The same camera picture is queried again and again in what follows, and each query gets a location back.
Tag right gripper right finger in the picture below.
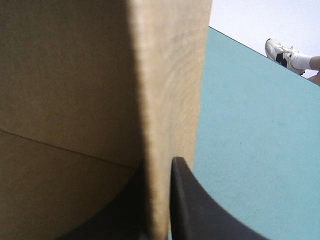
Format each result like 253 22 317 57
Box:
170 156 271 240

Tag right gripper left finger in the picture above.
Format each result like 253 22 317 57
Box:
56 166 150 240

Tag brown cardboard box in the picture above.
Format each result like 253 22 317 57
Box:
0 0 213 240

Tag person's legs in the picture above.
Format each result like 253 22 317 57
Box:
264 38 320 88

